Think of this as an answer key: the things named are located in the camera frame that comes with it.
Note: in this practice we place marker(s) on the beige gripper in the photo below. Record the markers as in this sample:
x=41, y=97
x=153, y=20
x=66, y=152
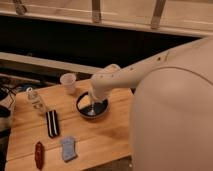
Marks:
x=100, y=84

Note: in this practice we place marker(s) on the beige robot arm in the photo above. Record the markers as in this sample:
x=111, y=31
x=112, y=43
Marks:
x=171, y=118

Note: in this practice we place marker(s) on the black round bowl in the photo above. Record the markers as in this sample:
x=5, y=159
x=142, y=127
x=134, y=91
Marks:
x=83, y=107

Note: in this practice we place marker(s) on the translucent plastic cup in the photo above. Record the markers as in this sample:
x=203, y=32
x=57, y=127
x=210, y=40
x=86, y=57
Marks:
x=68, y=80

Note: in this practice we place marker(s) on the wooden bracket middle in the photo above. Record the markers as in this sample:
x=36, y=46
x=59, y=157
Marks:
x=96, y=11

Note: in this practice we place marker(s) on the wooden bracket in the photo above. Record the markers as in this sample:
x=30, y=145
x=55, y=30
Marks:
x=157, y=13
x=96, y=11
x=19, y=7

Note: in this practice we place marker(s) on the wooden bracket right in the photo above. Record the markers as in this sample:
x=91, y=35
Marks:
x=157, y=13

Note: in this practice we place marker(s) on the wooden bracket left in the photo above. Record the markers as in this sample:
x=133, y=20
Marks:
x=19, y=7

